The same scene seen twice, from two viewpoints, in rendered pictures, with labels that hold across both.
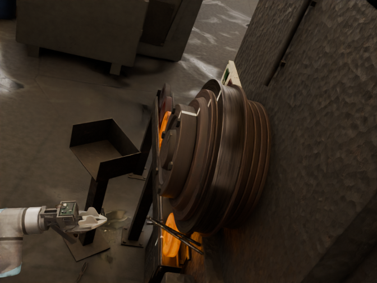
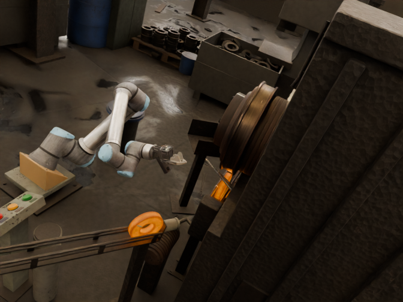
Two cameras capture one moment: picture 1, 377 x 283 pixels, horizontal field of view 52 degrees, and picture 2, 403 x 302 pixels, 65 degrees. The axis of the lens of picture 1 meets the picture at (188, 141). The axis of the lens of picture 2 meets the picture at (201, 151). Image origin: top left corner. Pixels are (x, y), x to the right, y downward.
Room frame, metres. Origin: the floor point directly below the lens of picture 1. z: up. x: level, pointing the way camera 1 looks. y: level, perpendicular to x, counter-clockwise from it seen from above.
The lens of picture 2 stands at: (-0.35, -0.57, 1.82)
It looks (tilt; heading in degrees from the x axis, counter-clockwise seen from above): 33 degrees down; 28
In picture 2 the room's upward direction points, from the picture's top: 21 degrees clockwise
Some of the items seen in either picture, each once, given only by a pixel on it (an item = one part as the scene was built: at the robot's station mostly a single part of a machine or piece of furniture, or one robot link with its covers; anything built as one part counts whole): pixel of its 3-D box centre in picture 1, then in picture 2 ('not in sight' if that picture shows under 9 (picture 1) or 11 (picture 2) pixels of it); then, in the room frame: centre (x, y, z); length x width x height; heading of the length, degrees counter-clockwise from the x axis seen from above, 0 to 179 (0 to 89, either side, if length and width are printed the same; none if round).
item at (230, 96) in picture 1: (204, 156); (247, 129); (0.96, -0.06, 1.11); 0.47 x 0.06 x 0.47; 16
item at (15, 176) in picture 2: not in sight; (41, 176); (0.56, 1.05, 0.10); 0.32 x 0.32 x 0.04; 11
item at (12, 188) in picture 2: not in sight; (41, 182); (0.56, 1.05, 0.04); 0.40 x 0.40 x 0.08; 11
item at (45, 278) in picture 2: not in sight; (46, 265); (0.18, 0.31, 0.26); 0.12 x 0.12 x 0.52
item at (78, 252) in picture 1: (93, 193); (194, 169); (1.35, 0.34, 0.36); 0.26 x 0.20 x 0.72; 51
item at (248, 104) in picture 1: (229, 161); (263, 136); (0.98, -0.14, 1.11); 0.47 x 0.10 x 0.47; 16
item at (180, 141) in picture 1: (173, 150); (229, 120); (0.93, 0.03, 1.11); 0.28 x 0.06 x 0.28; 16
